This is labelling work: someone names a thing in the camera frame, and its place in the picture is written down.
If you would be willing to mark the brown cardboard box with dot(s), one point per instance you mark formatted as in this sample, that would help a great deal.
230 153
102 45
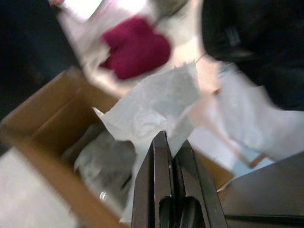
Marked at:
47 102

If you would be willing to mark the crumpled clear plastic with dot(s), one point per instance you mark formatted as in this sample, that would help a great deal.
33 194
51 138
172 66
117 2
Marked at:
99 166

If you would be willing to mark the white tissue paper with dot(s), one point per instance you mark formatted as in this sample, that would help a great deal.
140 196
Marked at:
161 102

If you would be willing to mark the flat white plastic bag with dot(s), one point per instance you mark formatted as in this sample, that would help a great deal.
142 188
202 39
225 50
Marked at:
242 114

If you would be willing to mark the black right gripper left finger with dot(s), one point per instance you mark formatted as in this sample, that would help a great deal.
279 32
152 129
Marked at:
152 185

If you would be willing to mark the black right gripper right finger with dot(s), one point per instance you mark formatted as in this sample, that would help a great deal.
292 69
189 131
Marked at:
199 190

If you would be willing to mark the olive green fabric bag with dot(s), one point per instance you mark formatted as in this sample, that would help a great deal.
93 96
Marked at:
173 6

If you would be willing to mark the black travel bag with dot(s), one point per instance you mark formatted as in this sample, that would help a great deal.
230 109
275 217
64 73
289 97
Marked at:
261 35

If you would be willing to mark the dark red cloth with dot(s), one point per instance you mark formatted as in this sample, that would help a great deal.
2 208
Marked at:
137 47

